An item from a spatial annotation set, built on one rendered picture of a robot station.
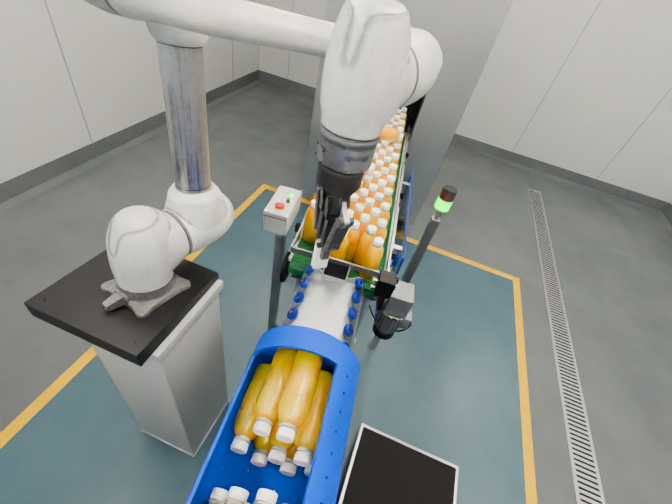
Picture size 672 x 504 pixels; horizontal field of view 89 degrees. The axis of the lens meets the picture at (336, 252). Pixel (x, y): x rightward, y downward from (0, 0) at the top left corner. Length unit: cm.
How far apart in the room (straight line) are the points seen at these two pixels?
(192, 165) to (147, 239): 23
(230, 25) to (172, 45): 30
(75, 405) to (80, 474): 34
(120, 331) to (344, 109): 87
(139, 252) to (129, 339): 24
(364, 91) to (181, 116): 62
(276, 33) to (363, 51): 25
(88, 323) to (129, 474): 107
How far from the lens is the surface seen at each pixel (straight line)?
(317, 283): 135
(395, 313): 157
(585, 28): 521
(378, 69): 46
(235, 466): 98
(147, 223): 101
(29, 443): 228
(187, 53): 96
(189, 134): 101
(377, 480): 191
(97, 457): 214
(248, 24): 67
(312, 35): 67
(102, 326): 114
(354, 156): 50
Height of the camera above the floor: 195
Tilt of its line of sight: 43 degrees down
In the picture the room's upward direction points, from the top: 14 degrees clockwise
